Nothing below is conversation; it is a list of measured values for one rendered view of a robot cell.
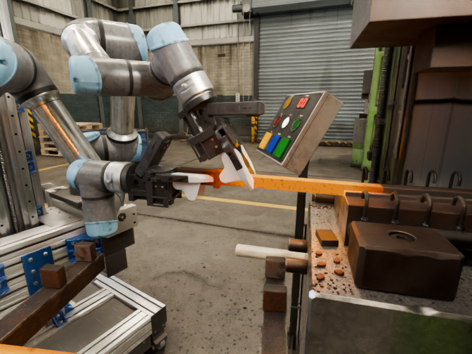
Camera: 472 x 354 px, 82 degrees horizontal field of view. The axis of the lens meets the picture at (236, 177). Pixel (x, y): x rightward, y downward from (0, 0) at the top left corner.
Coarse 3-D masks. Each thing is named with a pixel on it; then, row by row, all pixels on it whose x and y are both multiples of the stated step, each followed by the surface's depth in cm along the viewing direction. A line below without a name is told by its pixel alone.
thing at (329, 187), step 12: (180, 168) 61; (192, 168) 61; (216, 180) 57; (264, 180) 55; (276, 180) 55; (288, 180) 54; (300, 180) 54; (312, 180) 55; (324, 180) 55; (312, 192) 54; (324, 192) 53; (336, 192) 52
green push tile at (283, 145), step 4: (280, 140) 101; (284, 140) 97; (288, 140) 94; (280, 144) 99; (284, 144) 96; (288, 144) 94; (276, 148) 101; (280, 148) 97; (284, 148) 94; (276, 152) 99; (280, 152) 96; (276, 156) 98; (280, 156) 95
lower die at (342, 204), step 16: (352, 192) 50; (464, 192) 50; (336, 208) 61; (352, 208) 46; (368, 208) 46; (384, 208) 45; (400, 208) 45; (416, 208) 45; (448, 208) 45; (400, 224) 45; (416, 224) 44; (432, 224) 44; (448, 224) 43; (464, 224) 43
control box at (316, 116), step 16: (288, 96) 118; (304, 96) 102; (320, 96) 90; (288, 112) 109; (304, 112) 95; (320, 112) 90; (336, 112) 91; (272, 128) 118; (288, 128) 102; (304, 128) 90; (320, 128) 91; (304, 144) 92; (288, 160) 92; (304, 160) 93
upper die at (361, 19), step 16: (368, 0) 41; (384, 0) 38; (400, 0) 38; (416, 0) 37; (432, 0) 37; (448, 0) 36; (464, 0) 36; (368, 16) 40; (384, 16) 39; (400, 16) 38; (416, 16) 38; (432, 16) 37; (448, 16) 37; (464, 16) 37; (352, 32) 55; (368, 32) 45; (384, 32) 45; (400, 32) 45; (416, 32) 45; (352, 48) 58
